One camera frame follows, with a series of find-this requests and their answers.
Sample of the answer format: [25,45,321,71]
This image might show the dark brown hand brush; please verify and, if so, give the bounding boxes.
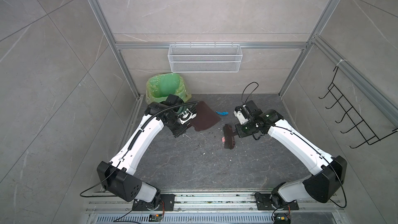
[223,124,237,149]

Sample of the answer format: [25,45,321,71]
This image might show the dark brown dustpan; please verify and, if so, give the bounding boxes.
[190,101,221,132]

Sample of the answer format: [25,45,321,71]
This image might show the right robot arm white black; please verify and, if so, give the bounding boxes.
[223,98,347,209]

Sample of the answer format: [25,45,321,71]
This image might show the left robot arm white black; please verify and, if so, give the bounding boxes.
[97,94,198,210]

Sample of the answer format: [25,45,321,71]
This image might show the blue paper scrap back left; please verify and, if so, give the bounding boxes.
[216,111,229,116]

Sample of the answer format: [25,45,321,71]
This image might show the green trash bin with liner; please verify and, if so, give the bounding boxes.
[146,73,192,104]

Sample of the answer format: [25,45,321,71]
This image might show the white wire mesh basket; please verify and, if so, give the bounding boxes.
[167,44,243,73]

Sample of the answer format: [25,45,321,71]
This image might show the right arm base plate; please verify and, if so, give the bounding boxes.
[254,192,299,211]

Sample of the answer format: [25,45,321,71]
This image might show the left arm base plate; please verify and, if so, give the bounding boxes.
[132,194,176,211]

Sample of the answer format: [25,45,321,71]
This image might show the aluminium mounting rail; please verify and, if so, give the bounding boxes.
[79,189,350,224]

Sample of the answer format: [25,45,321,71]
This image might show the black wire hook rack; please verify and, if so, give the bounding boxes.
[318,66,398,149]

